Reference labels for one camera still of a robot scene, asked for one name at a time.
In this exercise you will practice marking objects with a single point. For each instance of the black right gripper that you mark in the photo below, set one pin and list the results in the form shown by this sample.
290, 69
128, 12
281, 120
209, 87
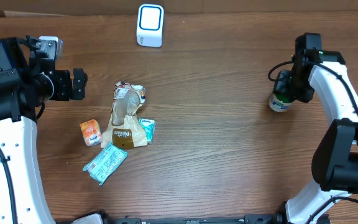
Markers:
306, 96

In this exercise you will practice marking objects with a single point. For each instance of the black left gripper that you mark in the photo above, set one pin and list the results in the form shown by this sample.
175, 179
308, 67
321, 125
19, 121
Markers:
63, 84

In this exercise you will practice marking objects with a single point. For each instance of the green lid jar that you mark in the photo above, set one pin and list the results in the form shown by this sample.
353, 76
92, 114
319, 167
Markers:
279, 102

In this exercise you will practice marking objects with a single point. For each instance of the orange Kleenex tissue pack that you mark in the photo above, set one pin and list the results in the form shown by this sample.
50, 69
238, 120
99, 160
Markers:
91, 132

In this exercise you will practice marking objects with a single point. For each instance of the beige Pantree bread bag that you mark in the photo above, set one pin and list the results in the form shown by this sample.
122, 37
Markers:
124, 130

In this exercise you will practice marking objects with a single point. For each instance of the teal Kleenex tissue pack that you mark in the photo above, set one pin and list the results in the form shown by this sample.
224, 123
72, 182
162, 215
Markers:
148, 125

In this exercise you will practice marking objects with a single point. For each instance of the teal wet wipes pack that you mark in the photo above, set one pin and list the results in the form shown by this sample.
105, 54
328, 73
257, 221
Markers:
105, 163

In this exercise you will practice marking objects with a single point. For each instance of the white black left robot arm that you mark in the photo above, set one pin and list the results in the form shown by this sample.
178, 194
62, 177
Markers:
28, 79

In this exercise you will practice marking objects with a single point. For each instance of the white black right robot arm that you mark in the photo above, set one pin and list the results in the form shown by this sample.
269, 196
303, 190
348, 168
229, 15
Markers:
334, 164

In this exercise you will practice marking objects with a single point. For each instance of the white barcode scanner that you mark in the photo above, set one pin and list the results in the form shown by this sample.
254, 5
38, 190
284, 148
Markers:
149, 31

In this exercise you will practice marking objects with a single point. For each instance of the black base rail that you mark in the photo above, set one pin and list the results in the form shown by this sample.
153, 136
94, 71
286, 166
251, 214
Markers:
197, 219

